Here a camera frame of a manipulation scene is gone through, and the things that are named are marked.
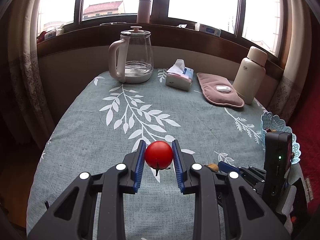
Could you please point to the green leaf pattern tablecloth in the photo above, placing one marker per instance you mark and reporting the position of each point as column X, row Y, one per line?
column 109, row 119

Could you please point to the right beige curtain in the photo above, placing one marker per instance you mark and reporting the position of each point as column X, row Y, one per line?
column 298, row 42

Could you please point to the white blue box on sill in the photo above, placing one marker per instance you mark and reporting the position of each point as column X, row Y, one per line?
column 207, row 29

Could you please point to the left beige curtain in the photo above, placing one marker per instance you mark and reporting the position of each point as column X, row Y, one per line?
column 25, row 72

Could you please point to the beige curtain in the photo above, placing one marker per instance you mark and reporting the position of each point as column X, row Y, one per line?
column 25, row 72
column 298, row 42

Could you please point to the pink hot water bag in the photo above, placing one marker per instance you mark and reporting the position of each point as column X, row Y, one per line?
column 219, row 91

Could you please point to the cream thermos flask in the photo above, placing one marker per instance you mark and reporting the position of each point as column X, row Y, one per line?
column 250, row 74

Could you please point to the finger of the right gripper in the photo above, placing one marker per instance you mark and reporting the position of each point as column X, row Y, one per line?
column 225, row 167

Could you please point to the white items on sill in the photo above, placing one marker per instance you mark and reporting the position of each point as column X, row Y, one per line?
column 45, row 35

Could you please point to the glass kettle white handle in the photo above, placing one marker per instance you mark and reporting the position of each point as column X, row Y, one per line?
column 130, row 59

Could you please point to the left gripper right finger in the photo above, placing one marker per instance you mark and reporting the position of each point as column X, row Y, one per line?
column 246, row 215

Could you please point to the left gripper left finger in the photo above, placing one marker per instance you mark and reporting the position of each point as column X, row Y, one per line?
column 71, row 216

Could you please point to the light blue plastic basket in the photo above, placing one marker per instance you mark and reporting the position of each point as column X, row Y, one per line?
column 275, row 123

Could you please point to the tissue pack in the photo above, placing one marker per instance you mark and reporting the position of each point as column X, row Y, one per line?
column 179, row 76

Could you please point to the pink tumbler on sill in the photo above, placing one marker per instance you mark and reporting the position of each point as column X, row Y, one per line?
column 144, row 10

